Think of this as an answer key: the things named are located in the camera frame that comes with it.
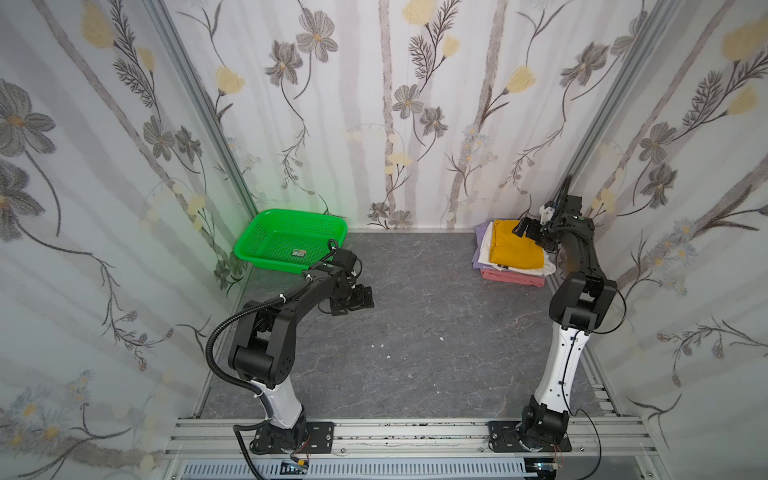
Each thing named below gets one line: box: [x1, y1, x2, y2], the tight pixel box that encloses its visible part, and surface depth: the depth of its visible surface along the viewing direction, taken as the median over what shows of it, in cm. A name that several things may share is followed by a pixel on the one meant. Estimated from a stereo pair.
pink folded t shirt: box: [480, 269, 547, 287], surface depth 107 cm
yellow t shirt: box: [490, 219, 544, 269], surface depth 103 cm
